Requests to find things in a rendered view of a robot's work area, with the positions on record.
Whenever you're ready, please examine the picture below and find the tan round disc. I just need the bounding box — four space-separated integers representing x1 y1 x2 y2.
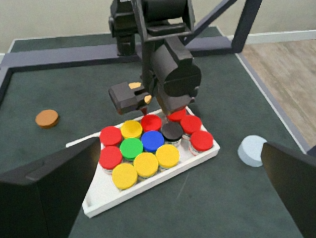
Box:
36 110 59 129

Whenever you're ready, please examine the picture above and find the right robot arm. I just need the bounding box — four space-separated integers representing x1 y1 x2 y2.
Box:
108 0 202 116

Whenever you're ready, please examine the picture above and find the yellow jar cap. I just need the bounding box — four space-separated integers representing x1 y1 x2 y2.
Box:
121 120 142 142
134 153 158 182
112 163 138 193
156 145 180 173

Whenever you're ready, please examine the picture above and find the blue jar cap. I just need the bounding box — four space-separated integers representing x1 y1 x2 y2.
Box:
142 131 164 157

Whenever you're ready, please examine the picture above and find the white rectangular tray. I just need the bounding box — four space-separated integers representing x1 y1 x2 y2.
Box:
83 139 220 218

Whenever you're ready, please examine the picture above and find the tan round jar lid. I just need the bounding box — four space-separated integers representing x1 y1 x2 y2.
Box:
129 83 152 105

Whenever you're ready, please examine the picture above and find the green jar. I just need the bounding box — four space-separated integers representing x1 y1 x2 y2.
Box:
120 138 143 167

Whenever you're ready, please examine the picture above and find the red jar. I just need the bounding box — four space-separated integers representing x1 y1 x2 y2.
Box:
165 109 186 125
99 126 123 150
99 146 123 176
180 115 202 142
189 130 213 157
141 114 162 136

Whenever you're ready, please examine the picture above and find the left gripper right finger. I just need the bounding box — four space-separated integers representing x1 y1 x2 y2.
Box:
260 142 316 238

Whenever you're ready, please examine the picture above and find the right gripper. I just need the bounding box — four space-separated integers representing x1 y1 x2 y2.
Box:
108 55 156 116

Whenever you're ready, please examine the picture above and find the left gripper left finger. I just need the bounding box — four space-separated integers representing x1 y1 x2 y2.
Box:
0 136 102 238

